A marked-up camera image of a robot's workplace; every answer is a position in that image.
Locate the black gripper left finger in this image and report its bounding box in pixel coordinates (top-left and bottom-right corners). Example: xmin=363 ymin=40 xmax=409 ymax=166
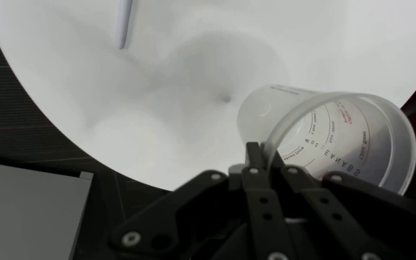
xmin=110 ymin=140 xmax=299 ymax=260

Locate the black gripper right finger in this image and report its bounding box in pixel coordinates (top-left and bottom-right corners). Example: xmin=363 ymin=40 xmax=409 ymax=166
xmin=270 ymin=151 xmax=416 ymax=260

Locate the grey flat panel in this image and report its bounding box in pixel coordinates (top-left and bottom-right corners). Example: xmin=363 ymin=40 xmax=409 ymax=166
xmin=0 ymin=153 xmax=95 ymax=260

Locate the clear plastic measuring cup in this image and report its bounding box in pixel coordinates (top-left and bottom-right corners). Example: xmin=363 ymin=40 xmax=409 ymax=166
xmin=235 ymin=83 xmax=416 ymax=196

